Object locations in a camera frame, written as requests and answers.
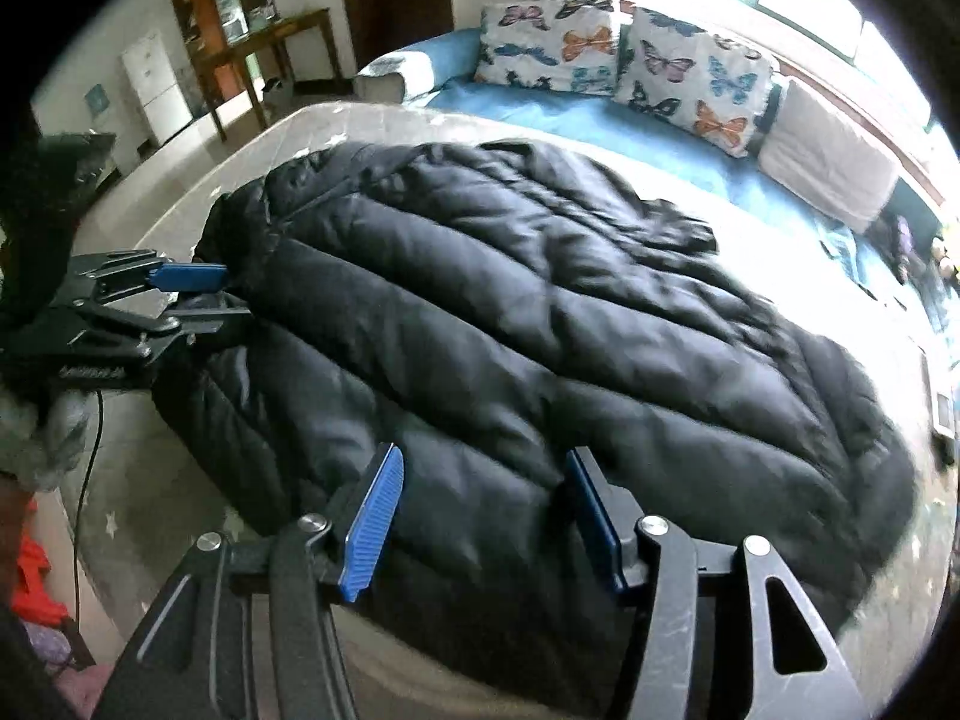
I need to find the pink cloth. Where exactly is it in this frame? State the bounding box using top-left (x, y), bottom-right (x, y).
top-left (26, 619), bottom-right (102, 702)

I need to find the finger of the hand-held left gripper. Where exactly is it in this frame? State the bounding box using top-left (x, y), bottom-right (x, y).
top-left (71, 249), bottom-right (230, 298)
top-left (51, 292), bottom-right (254, 359)

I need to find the black cable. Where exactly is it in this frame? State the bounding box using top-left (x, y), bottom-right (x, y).
top-left (69, 388), bottom-right (106, 620)

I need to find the blue covered sofa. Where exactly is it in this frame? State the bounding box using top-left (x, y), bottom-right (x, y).
top-left (352, 26), bottom-right (960, 361)

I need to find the white cabinet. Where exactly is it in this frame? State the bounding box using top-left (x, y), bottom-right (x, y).
top-left (120, 30), bottom-right (197, 149)

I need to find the white cushion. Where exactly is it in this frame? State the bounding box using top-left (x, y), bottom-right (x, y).
top-left (757, 79), bottom-right (901, 233)

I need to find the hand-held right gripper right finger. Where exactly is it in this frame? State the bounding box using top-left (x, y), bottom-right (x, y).
top-left (565, 446), bottom-right (871, 720)

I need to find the butterfly print pillow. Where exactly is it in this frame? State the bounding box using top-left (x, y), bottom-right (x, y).
top-left (613, 6), bottom-right (775, 160)
top-left (472, 0), bottom-right (623, 97)

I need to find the wooden table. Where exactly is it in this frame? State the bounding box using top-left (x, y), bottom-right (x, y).
top-left (180, 7), bottom-right (340, 142)

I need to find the black puffer jacket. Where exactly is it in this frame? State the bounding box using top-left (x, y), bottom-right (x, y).
top-left (150, 139), bottom-right (920, 691)

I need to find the red cloth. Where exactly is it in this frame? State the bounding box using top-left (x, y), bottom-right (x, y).
top-left (9, 529), bottom-right (70, 627)

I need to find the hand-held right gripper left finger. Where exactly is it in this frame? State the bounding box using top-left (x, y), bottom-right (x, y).
top-left (97, 441), bottom-right (407, 720)

